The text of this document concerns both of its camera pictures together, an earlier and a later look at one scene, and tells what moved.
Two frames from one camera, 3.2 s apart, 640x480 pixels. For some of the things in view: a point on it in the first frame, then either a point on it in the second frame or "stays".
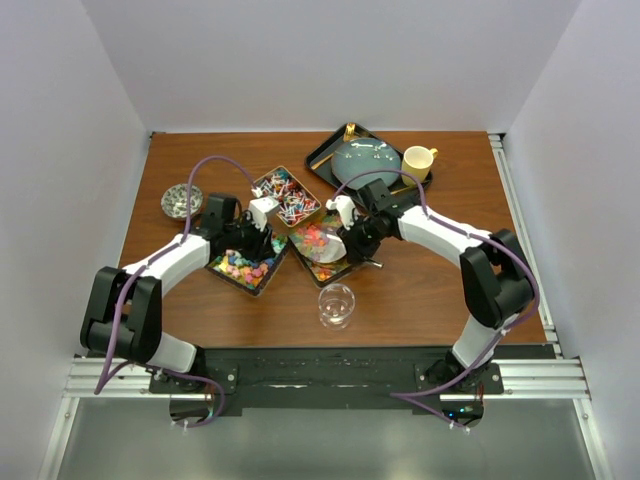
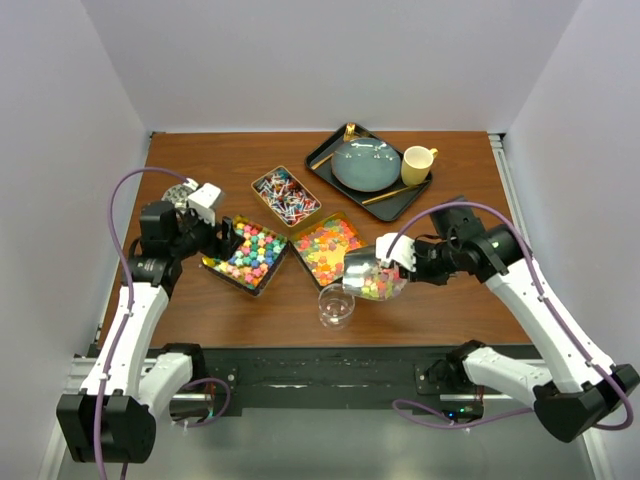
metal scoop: x=329 y=248 -> x=365 y=276
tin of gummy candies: x=303 y=242 stays
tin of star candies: x=252 y=276 stays
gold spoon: x=350 y=134 stays
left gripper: x=261 y=247 -> x=221 y=247
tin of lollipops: x=296 y=202 stays
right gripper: x=355 y=250 -> x=420 y=273
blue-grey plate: x=364 y=154 stays
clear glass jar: x=335 y=305 stays
